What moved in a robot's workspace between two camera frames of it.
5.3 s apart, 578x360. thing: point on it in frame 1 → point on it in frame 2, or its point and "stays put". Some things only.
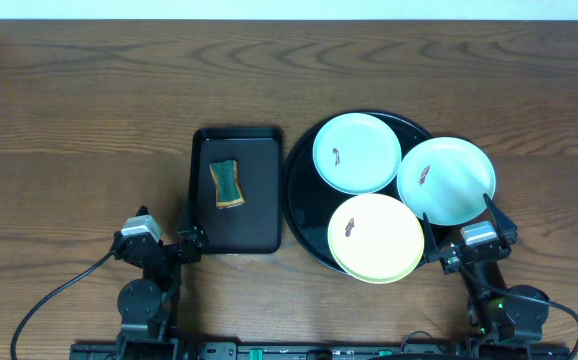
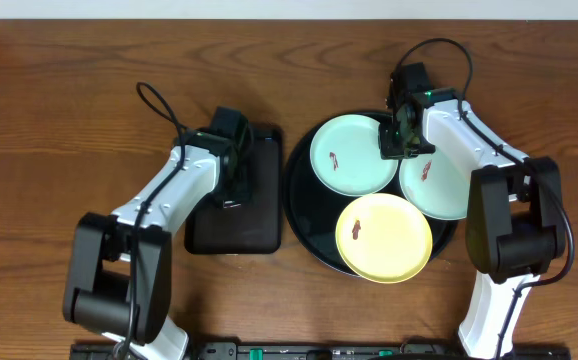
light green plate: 356,153 stays put
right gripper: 507,229 → 388,151
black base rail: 319,351 stays put
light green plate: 445,178 stays put
